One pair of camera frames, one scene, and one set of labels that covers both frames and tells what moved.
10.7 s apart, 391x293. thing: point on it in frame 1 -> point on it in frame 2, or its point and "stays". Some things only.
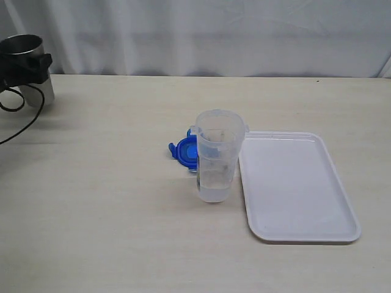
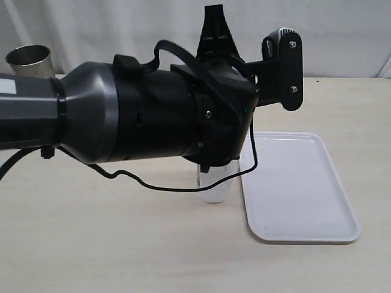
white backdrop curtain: (258, 38) stays
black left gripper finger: (24, 69) -> (223, 135)
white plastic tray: (292, 190) stays
